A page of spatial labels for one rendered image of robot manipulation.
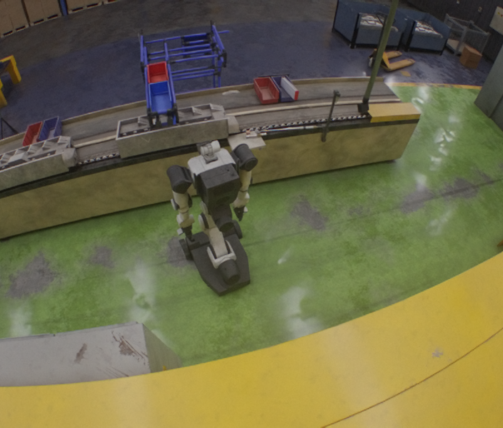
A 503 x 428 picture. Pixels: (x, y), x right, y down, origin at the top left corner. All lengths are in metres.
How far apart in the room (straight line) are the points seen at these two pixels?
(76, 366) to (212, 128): 2.20
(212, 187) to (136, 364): 1.05
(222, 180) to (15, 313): 2.64
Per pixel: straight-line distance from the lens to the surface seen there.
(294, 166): 3.42
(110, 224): 3.47
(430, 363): 1.01
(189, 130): 2.73
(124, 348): 1.08
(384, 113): 3.57
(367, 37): 7.28
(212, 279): 2.73
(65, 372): 1.16
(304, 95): 3.62
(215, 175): 1.77
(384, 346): 0.94
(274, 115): 3.23
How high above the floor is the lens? 2.68
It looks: 55 degrees down
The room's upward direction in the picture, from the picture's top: 4 degrees clockwise
